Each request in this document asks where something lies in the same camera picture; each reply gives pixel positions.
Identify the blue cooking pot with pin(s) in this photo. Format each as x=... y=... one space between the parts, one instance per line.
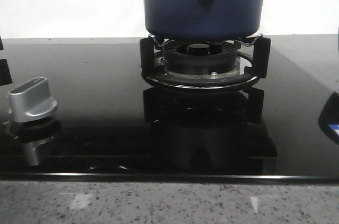
x=202 y=20

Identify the black gas burner head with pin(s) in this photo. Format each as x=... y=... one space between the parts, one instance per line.
x=193 y=60

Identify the black left burner grate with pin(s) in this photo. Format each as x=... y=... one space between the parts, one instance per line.
x=5 y=75

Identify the blue label sticker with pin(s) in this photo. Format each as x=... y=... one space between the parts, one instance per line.
x=334 y=128

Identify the black glass cooktop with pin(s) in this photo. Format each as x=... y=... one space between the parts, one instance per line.
x=110 y=125

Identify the black pot support grate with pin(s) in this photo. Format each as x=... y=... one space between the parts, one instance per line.
x=253 y=59

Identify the silver stove control knob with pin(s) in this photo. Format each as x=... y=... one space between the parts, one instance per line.
x=31 y=101

